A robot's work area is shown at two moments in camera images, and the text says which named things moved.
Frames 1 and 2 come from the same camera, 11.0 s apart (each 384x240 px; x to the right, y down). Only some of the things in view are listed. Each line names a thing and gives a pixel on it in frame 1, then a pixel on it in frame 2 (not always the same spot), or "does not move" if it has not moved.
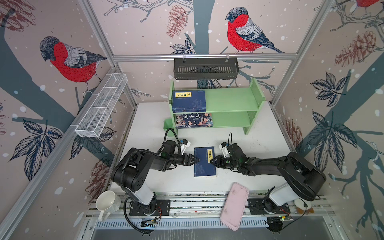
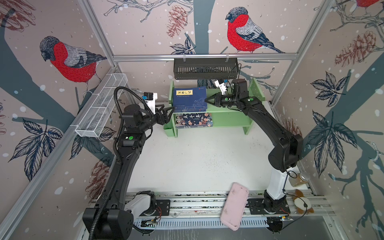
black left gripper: [188, 163] → [165, 119]
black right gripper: [220, 158] → [219, 100]
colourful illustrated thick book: [188, 120] does not move
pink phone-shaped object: [234, 205] does not move
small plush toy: [301, 209] does not move
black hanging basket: [204, 68] does not move
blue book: [204, 167] → [191, 96]
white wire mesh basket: [93, 121] does not move
